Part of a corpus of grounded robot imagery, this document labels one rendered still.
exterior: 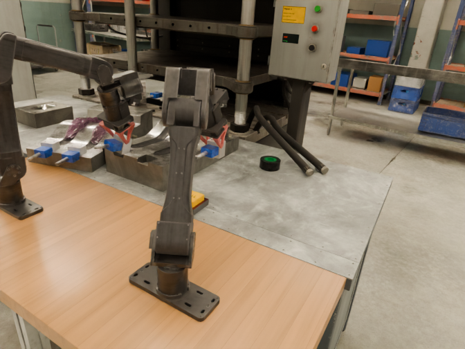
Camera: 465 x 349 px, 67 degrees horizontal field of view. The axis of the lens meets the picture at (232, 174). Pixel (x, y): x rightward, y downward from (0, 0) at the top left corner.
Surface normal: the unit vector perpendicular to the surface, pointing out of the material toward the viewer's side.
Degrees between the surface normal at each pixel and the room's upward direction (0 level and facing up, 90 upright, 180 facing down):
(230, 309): 0
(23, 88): 90
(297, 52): 90
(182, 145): 59
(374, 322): 0
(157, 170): 90
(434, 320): 0
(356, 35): 90
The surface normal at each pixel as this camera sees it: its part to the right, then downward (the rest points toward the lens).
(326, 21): -0.51, 0.33
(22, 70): 0.80, 0.30
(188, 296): 0.07, -0.91
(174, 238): 0.00, -0.11
